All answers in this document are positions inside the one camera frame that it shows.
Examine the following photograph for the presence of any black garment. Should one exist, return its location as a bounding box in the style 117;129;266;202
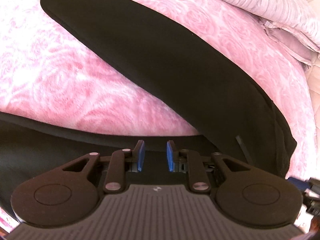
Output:
1;0;297;213

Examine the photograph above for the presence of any pink floral blanket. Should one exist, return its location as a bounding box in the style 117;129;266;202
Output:
1;0;319;179

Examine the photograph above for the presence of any mauve pillowcase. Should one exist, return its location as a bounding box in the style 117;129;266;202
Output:
260;18;319;68

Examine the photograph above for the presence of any striped lilac folded quilt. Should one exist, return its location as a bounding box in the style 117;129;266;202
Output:
223;0;319;52

